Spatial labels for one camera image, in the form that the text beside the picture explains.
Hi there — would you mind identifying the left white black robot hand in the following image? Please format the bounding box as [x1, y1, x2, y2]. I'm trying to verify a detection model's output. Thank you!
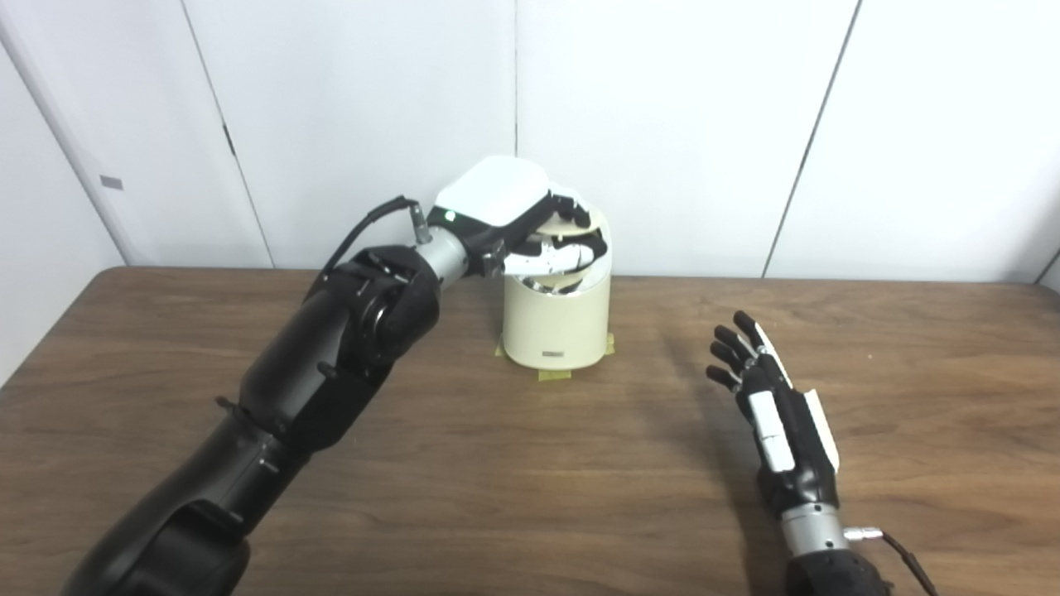
[431, 155, 612, 282]

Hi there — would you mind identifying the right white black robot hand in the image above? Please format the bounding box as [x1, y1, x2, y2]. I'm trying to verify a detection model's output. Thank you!
[706, 310, 841, 518]

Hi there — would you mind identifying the cream round bin lid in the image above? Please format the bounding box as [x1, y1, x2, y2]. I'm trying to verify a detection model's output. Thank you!
[542, 207, 599, 243]

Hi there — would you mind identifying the cream-colored bin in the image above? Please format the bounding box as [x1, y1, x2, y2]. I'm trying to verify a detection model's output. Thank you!
[502, 203, 614, 371]

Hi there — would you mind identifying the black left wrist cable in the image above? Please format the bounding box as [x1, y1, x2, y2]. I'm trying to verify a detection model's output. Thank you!
[319, 195, 431, 278]

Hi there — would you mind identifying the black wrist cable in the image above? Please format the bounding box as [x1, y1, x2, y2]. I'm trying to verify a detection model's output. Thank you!
[319, 195, 431, 278]
[845, 526, 941, 596]

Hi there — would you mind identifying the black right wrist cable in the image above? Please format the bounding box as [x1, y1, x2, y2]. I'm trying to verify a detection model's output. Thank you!
[845, 526, 941, 596]

